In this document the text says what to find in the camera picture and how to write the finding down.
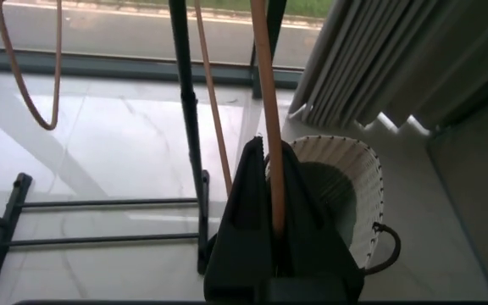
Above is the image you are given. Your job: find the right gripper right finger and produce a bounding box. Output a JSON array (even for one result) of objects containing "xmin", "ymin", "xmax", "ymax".
[{"xmin": 269, "ymin": 139, "xmax": 366, "ymax": 303}]

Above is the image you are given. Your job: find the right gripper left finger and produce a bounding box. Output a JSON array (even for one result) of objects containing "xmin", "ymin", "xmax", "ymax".
[{"xmin": 202, "ymin": 136, "xmax": 275, "ymax": 303}]

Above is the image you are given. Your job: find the window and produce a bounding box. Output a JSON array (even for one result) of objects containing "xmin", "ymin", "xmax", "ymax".
[{"xmin": 0, "ymin": 0, "xmax": 334, "ymax": 101}]

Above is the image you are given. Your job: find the black clothes rack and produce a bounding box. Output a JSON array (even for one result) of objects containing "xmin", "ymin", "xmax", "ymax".
[{"xmin": 0, "ymin": 0, "xmax": 212, "ymax": 290}]

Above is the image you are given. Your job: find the white laundry basket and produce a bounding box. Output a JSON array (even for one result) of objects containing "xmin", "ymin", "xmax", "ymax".
[{"xmin": 263, "ymin": 135, "xmax": 402, "ymax": 277}]

